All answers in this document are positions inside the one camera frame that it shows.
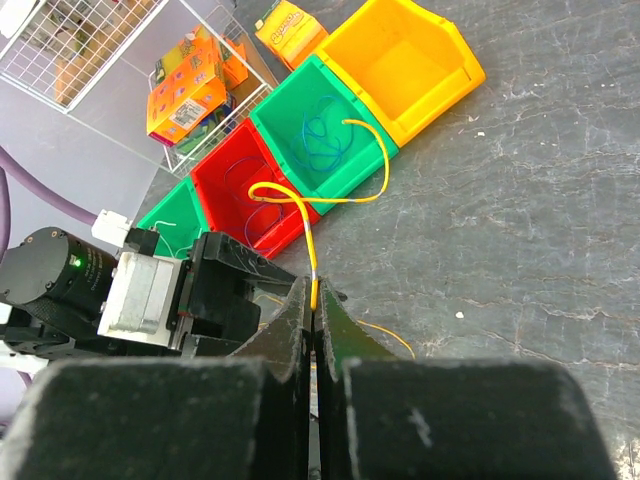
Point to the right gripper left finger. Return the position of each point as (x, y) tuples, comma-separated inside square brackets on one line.
[(243, 416)]

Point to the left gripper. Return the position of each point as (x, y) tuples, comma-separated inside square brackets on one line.
[(214, 297)]

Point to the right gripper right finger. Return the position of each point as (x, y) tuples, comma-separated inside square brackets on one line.
[(382, 417)]

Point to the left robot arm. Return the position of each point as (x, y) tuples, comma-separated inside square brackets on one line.
[(72, 300)]

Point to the green bin lower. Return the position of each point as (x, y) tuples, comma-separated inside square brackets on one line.
[(179, 218)]

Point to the green bin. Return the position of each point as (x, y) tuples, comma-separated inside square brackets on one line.
[(303, 122), (179, 218)]

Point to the red plastic bin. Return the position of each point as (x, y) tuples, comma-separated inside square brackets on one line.
[(222, 180)]

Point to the green bin upper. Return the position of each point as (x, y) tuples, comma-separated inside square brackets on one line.
[(303, 122)]

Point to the orange snack box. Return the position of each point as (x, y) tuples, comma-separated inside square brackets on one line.
[(194, 85)]

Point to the yellow plastic bin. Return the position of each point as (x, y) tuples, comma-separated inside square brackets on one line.
[(407, 65)]

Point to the white wire shelf rack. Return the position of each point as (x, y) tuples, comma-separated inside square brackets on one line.
[(76, 76)]

